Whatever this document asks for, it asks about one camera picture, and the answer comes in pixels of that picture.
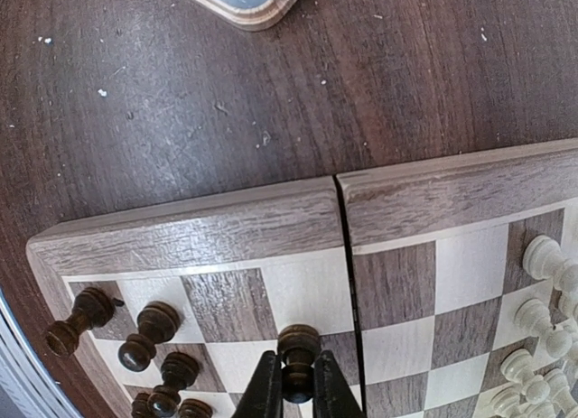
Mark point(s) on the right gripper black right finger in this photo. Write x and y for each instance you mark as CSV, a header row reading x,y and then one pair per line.
x,y
332,396

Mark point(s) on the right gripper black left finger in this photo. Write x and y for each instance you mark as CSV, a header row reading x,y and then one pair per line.
x,y
263,396

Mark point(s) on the black pawn file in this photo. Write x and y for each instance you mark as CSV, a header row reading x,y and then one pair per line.
x,y
194,408
178,372
298,345

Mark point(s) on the black chess piece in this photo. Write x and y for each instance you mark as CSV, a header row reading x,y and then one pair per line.
x,y
157,323
140,408

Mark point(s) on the wooden chess board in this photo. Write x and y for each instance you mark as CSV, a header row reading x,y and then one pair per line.
x,y
444,288

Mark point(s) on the black chess piece corner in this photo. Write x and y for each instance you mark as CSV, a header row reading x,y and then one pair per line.
x,y
92,308

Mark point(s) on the metal tray wooden rim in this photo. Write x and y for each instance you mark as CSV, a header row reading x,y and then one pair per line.
x,y
249,15

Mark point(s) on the aluminium front rail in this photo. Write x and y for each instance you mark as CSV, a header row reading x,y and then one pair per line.
x,y
24,378

